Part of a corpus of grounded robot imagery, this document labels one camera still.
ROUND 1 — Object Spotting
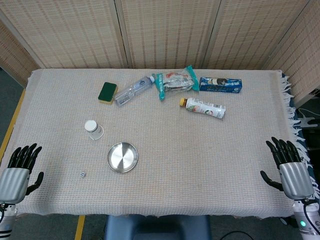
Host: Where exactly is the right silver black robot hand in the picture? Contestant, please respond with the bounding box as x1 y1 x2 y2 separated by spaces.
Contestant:
260 136 316 201

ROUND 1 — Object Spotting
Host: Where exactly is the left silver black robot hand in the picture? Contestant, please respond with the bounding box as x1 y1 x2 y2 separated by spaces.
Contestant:
0 142 45 205

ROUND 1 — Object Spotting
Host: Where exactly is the small white jar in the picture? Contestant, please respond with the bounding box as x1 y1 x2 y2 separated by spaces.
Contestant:
84 120 105 141

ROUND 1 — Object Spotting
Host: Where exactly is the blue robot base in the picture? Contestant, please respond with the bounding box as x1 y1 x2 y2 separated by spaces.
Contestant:
103 214 212 240

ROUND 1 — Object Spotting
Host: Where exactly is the round steel plate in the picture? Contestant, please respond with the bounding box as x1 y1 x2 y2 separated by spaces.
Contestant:
107 142 139 173

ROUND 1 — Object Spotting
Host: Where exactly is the yellow floor tape strip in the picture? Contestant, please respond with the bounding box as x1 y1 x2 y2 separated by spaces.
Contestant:
0 88 26 161
74 215 86 240

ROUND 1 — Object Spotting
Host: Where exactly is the beige woven tablecloth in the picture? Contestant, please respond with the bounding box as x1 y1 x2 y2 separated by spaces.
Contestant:
0 68 320 220

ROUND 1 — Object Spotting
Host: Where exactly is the white drink bottle yellow cap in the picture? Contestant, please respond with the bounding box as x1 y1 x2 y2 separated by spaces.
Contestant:
179 97 227 120

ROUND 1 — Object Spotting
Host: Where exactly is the blue cookie box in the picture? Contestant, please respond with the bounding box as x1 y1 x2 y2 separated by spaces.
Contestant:
198 76 243 95

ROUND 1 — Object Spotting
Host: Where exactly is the green yellow sponge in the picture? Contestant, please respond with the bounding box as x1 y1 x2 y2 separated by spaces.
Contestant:
97 81 118 105

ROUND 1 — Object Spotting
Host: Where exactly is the clear plastic water bottle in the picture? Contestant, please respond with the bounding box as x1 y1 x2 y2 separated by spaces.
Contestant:
113 75 156 108

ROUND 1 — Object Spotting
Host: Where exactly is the teal clear snack packet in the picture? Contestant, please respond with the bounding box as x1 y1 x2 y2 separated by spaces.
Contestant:
151 64 200 102

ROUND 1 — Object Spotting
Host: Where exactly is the bamboo folding screen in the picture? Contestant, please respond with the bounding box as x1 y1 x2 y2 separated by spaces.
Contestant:
0 0 320 106

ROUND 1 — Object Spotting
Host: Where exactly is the white plug with cable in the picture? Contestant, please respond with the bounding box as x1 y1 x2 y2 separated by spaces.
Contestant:
298 108 317 129

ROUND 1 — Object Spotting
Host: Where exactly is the black floor cable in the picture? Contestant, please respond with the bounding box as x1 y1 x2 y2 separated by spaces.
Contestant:
219 230 253 240

